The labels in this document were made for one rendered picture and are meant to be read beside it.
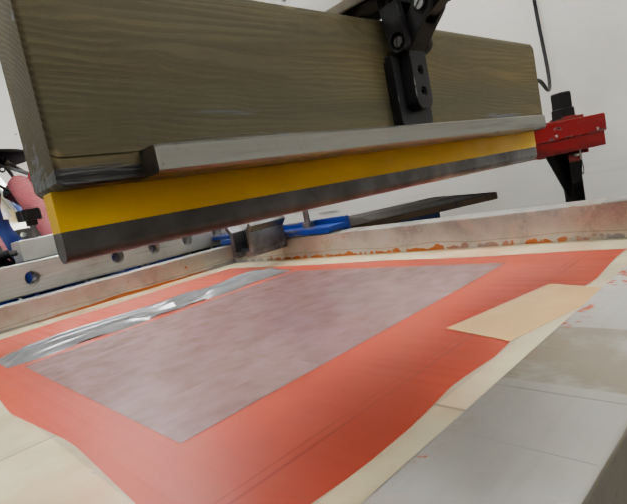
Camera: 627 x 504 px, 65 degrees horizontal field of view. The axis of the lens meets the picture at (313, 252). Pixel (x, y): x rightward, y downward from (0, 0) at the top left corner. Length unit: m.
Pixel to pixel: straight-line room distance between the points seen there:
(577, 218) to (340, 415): 0.37
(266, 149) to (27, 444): 0.21
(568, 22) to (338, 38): 2.15
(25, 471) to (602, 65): 2.28
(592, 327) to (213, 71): 0.17
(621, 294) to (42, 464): 0.27
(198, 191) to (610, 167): 2.20
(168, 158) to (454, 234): 0.46
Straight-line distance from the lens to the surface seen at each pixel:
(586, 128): 1.62
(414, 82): 0.30
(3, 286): 0.87
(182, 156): 0.19
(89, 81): 0.19
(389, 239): 0.66
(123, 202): 0.20
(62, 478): 0.26
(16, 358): 0.56
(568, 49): 2.39
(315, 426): 0.23
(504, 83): 0.43
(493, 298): 0.38
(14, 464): 0.30
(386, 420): 0.22
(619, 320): 0.20
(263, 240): 0.78
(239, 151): 0.20
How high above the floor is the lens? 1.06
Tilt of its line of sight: 7 degrees down
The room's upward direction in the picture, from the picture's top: 12 degrees counter-clockwise
